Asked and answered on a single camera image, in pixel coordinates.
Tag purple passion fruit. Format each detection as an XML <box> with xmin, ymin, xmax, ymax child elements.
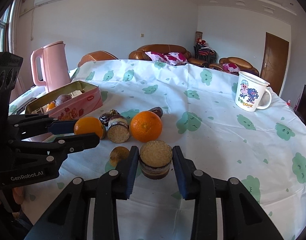
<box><xmin>55</xmin><ymin>94</ymin><xmax>72</xmax><ymax>107</ymax></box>

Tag small orange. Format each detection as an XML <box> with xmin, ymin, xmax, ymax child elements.
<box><xmin>74</xmin><ymin>116</ymin><xmax>103</xmax><ymax>139</ymax></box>

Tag large orange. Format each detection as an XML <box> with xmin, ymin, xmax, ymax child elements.
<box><xmin>130</xmin><ymin>111</ymin><xmax>163</xmax><ymax>142</ymax></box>
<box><xmin>46</xmin><ymin>101</ymin><xmax>56</xmax><ymax>112</ymax></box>

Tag small layered cake jar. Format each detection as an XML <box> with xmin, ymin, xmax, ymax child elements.
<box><xmin>139</xmin><ymin>140</ymin><xmax>173</xmax><ymax>180</ymax></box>

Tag left hand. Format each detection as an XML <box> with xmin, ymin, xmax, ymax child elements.
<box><xmin>0</xmin><ymin>187</ymin><xmax>25</xmax><ymax>205</ymax></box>

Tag pink biscuit tin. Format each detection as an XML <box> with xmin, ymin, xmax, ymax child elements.
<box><xmin>25</xmin><ymin>81</ymin><xmax>103</xmax><ymax>120</ymax></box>

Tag small yellow-green kiwi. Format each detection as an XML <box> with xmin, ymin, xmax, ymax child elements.
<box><xmin>101</xmin><ymin>126</ymin><xmax>106</xmax><ymax>140</ymax></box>

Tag pink electric kettle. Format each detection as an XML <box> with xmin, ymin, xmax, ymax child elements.
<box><xmin>30</xmin><ymin>41</ymin><xmax>70</xmax><ymax>93</ymax></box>

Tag small tan fruit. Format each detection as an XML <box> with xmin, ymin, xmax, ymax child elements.
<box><xmin>109</xmin><ymin>146</ymin><xmax>130</xmax><ymax>167</ymax></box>

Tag white cloud-print tablecloth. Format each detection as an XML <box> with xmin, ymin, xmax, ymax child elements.
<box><xmin>22</xmin><ymin>60</ymin><xmax>306</xmax><ymax>239</ymax></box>

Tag brown leather chair back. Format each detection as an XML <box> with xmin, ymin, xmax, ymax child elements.
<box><xmin>78</xmin><ymin>50</ymin><xmax>118</xmax><ymax>67</ymax></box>

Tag dark wrapped date candy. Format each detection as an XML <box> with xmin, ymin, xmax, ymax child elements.
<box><xmin>149</xmin><ymin>107</ymin><xmax>163</xmax><ymax>119</ymax></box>

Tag white cartoon mug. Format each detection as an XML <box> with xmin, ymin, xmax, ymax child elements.
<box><xmin>235</xmin><ymin>71</ymin><xmax>272</xmax><ymax>112</ymax></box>

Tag brown leather sofa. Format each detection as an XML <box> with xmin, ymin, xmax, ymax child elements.
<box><xmin>129</xmin><ymin>44</ymin><xmax>208</xmax><ymax>68</ymax></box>

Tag pink floral cushion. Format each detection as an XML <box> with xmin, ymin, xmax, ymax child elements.
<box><xmin>144</xmin><ymin>51</ymin><xmax>168</xmax><ymax>63</ymax></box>
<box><xmin>164</xmin><ymin>52</ymin><xmax>188</xmax><ymax>66</ymax></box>

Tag pink cushion on armchair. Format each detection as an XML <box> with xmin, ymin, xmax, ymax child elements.
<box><xmin>222</xmin><ymin>63</ymin><xmax>240</xmax><ymax>73</ymax></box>

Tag brown leather armchair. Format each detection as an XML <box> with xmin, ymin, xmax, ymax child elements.
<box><xmin>208</xmin><ymin>57</ymin><xmax>260</xmax><ymax>76</ymax></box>

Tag brown wooden door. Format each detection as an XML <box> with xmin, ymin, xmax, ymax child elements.
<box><xmin>260</xmin><ymin>33</ymin><xmax>289</xmax><ymax>95</ymax></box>

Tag stacked dark chairs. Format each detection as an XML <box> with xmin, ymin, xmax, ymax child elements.
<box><xmin>194</xmin><ymin>31</ymin><xmax>217</xmax><ymax>64</ymax></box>

